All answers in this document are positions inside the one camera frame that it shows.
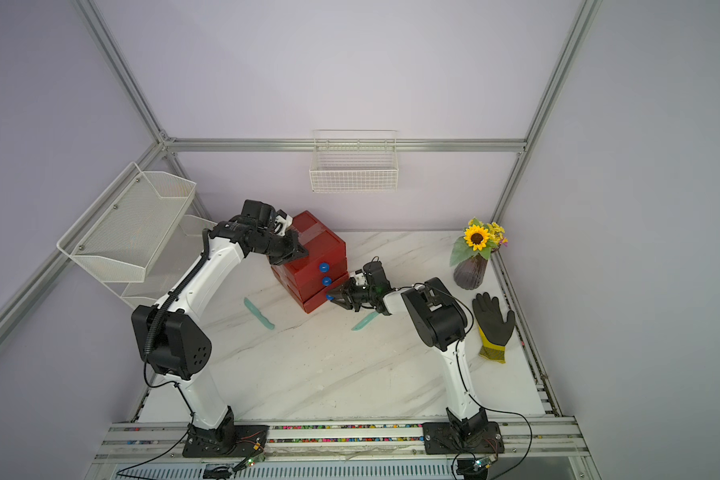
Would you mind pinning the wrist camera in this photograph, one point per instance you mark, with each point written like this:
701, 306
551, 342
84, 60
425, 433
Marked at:
282, 222
359, 278

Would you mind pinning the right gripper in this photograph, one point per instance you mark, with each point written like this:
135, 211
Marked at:
347, 294

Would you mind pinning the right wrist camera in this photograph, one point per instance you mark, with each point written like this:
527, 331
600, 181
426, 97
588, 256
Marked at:
359, 278

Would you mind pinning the teal fruit knife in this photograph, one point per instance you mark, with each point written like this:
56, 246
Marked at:
365, 321
253, 309

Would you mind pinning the sunflower bouquet in vase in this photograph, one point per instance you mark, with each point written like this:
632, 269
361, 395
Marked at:
473, 249

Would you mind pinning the black glove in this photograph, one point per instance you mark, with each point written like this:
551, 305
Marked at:
495, 328

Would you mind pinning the white mesh two-tier shelf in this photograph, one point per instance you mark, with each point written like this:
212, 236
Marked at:
140, 236

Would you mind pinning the red drawer cabinet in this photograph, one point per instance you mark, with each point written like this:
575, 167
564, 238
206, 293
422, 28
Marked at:
309, 280

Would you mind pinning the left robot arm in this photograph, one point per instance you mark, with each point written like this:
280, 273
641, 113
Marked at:
172, 344

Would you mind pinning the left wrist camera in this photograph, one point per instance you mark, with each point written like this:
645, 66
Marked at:
282, 222

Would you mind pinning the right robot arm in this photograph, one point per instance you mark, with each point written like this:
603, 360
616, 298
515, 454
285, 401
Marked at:
441, 324

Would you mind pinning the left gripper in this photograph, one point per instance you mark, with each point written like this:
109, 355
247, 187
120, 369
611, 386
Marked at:
294, 248

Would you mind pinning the white wire wall basket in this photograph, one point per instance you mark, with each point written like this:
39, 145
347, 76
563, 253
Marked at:
354, 161

